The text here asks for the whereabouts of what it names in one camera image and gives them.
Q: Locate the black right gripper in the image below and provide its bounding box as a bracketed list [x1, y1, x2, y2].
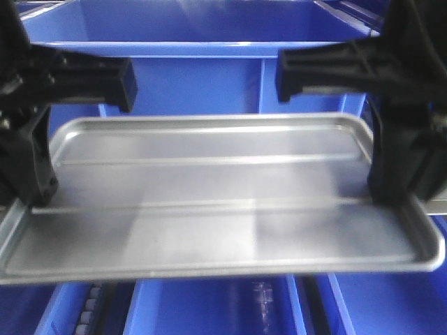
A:
[275, 1, 446, 204]

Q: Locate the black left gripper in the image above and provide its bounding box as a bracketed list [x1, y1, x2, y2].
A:
[1, 1, 137, 207]

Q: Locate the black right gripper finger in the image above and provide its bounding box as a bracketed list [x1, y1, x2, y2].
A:
[406, 104, 447, 203]

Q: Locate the small silver ribbed tray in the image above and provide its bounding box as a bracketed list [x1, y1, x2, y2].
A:
[1, 113, 446, 285]

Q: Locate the large blue plastic bin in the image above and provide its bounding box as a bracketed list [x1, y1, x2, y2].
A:
[20, 0, 380, 118]

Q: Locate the lower centre blue bin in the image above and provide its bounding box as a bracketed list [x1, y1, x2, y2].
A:
[124, 275, 307, 334]

